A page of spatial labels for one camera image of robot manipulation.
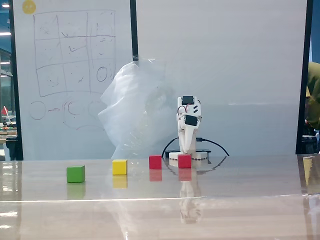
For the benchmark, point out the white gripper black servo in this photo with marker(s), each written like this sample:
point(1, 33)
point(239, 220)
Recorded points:
point(191, 120)

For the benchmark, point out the red wooden cube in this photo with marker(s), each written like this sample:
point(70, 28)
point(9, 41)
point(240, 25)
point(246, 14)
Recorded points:
point(184, 161)
point(155, 162)

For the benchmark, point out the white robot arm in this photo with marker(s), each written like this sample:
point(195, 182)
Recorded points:
point(197, 108)

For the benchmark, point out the yellow wooden cube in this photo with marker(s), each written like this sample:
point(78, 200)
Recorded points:
point(119, 167)

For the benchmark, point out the green wooden cube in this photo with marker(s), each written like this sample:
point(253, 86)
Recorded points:
point(75, 174)

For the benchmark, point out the black table clamp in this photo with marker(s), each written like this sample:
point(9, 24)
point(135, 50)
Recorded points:
point(203, 150)

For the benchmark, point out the clear plastic bag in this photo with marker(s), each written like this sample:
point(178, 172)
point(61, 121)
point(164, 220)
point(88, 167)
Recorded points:
point(130, 112)

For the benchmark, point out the blank white board panel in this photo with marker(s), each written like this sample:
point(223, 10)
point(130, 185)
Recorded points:
point(225, 62)

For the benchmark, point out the whiteboard with marker grid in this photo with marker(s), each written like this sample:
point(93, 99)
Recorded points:
point(75, 120)

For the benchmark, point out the black office chair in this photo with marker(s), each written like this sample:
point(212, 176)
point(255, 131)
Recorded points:
point(308, 145)
point(11, 150)

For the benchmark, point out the person in olive jacket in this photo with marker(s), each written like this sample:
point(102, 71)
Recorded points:
point(313, 100)

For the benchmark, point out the cluttered background workbench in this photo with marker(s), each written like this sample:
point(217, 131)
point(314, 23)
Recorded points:
point(7, 133)

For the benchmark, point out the yellow round magnet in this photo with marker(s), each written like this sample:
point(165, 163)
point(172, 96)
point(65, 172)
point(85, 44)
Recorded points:
point(29, 6)

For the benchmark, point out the white perforated base plate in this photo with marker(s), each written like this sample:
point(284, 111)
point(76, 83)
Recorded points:
point(200, 157)

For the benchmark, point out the black frame post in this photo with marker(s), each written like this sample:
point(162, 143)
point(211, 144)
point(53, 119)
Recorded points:
point(134, 30)
point(305, 75)
point(15, 75)

